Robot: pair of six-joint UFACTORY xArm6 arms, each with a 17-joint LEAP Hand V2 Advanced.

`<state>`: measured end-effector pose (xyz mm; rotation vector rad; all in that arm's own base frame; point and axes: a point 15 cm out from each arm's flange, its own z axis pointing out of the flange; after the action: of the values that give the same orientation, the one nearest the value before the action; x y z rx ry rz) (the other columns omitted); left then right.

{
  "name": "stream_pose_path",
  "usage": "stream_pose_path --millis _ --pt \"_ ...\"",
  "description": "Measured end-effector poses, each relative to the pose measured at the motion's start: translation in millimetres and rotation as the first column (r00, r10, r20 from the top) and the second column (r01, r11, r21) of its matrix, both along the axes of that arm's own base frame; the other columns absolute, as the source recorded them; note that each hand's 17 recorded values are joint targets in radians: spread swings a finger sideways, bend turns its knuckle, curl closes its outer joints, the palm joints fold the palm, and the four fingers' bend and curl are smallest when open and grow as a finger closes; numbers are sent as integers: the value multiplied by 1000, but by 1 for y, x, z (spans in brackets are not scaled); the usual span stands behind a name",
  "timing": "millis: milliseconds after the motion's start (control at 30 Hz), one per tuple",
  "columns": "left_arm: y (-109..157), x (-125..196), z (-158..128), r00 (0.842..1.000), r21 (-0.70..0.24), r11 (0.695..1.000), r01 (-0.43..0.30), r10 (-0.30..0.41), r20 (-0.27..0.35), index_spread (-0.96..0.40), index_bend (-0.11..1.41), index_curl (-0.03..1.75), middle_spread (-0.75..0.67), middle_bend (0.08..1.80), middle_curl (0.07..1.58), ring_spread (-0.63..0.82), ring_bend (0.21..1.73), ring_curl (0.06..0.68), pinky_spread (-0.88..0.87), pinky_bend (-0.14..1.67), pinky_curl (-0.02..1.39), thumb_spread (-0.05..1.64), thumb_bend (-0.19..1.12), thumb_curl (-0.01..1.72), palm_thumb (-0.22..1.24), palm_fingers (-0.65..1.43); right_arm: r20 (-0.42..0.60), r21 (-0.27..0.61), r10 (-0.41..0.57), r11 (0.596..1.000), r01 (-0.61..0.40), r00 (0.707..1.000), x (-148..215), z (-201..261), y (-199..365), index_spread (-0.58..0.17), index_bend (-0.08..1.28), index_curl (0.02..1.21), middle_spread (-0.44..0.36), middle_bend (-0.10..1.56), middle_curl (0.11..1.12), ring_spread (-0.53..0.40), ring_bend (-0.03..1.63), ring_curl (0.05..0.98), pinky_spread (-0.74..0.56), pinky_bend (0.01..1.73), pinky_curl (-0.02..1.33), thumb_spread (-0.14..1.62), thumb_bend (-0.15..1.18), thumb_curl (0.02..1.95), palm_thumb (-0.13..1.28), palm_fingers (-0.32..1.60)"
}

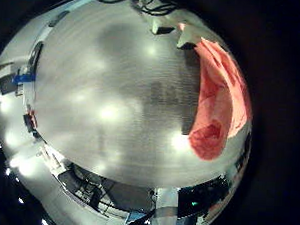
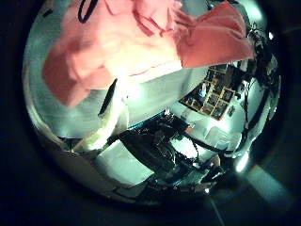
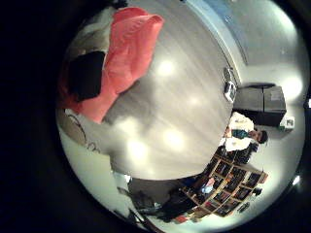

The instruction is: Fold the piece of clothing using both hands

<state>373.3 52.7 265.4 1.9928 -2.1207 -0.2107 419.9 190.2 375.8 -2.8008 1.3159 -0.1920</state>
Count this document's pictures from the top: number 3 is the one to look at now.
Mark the wooden cubby shelf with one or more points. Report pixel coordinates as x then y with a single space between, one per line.
226 189

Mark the white box device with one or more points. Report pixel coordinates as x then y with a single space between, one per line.
230 85

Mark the black office chair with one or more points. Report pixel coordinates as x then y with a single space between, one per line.
178 204

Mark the small white box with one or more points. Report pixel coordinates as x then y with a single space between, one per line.
288 123

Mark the person in white jacket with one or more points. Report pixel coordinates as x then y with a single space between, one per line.
243 136

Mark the pink cloth garment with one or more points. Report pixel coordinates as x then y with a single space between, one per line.
126 61

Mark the black box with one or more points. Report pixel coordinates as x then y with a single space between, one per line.
262 103

